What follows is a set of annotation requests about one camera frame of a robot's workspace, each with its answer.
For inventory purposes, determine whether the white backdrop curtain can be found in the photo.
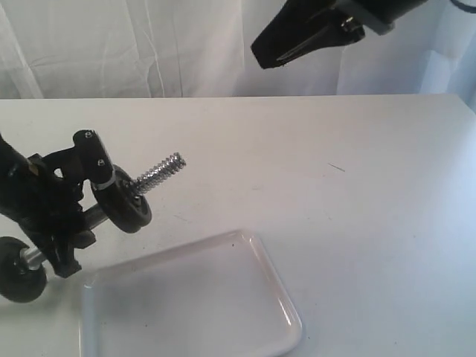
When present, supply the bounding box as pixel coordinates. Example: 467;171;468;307
1;1;475;106

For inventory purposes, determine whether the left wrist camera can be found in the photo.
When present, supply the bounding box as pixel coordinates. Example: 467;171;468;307
73;129;115;190

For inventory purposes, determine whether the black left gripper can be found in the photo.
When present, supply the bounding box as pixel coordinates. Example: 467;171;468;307
1;147;95;278

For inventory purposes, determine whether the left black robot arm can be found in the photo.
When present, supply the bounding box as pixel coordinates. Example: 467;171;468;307
1;140;95;278

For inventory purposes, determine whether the black weight plate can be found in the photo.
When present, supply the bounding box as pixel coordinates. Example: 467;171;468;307
119;180;152;234
90;164;140;234
1;237;47;303

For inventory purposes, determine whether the white rectangular tray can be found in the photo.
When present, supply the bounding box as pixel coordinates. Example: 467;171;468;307
80;230;303;356

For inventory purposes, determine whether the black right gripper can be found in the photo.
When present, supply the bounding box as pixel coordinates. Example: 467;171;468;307
251;0;426;69

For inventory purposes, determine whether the chrome threaded dumbbell bar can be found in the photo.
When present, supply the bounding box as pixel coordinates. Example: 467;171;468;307
20;152;186;270

